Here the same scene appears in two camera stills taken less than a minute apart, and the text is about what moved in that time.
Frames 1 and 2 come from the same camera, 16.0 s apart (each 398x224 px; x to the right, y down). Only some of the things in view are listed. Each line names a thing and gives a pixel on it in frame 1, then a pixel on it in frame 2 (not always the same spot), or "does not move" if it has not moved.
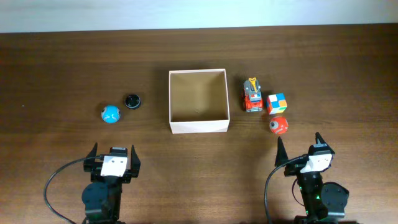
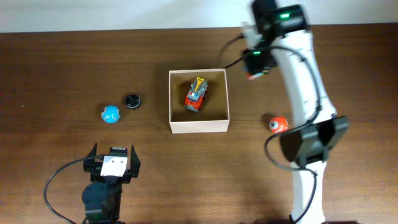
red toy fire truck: (253, 98) to (194, 99)
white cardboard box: (198, 101) does not move
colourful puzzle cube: (276, 104) to (263, 74)
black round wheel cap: (132, 102) does not move
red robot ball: (278, 125) does not move
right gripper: (292, 169) to (254, 70)
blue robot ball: (110, 114) does not move
